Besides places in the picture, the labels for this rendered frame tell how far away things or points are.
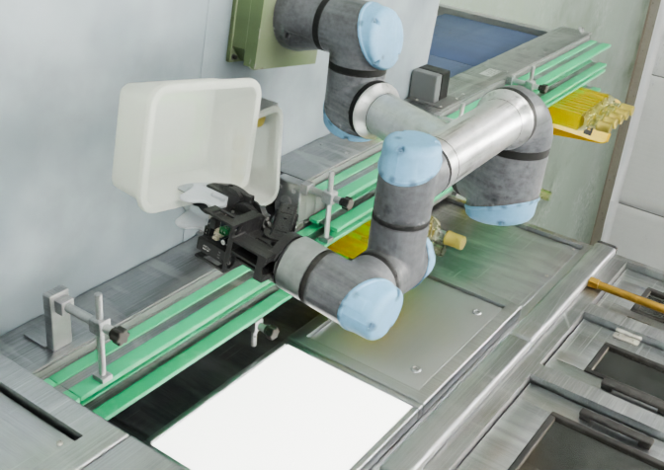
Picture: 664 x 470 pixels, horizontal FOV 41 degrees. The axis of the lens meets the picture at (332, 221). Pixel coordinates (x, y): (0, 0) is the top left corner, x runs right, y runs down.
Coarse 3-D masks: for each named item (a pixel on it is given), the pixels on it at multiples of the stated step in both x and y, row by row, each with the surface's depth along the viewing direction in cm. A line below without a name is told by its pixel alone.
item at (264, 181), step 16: (272, 112) 180; (272, 128) 185; (256, 144) 189; (272, 144) 187; (256, 160) 191; (272, 160) 189; (256, 176) 192; (272, 176) 190; (256, 192) 192; (272, 192) 192
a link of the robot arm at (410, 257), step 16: (384, 240) 111; (400, 240) 110; (416, 240) 111; (384, 256) 111; (400, 256) 111; (416, 256) 112; (432, 256) 117; (400, 272) 111; (416, 272) 114; (400, 288) 111
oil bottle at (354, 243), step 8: (352, 232) 200; (360, 232) 200; (368, 232) 200; (344, 240) 199; (352, 240) 198; (360, 240) 197; (368, 240) 197; (328, 248) 203; (336, 248) 201; (344, 248) 200; (352, 248) 199; (360, 248) 197; (352, 256) 200
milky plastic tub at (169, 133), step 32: (128, 96) 113; (160, 96) 110; (192, 96) 125; (224, 96) 129; (256, 96) 126; (128, 128) 113; (160, 128) 122; (192, 128) 128; (224, 128) 130; (256, 128) 129; (128, 160) 114; (160, 160) 124; (192, 160) 130; (224, 160) 131; (128, 192) 116; (160, 192) 120
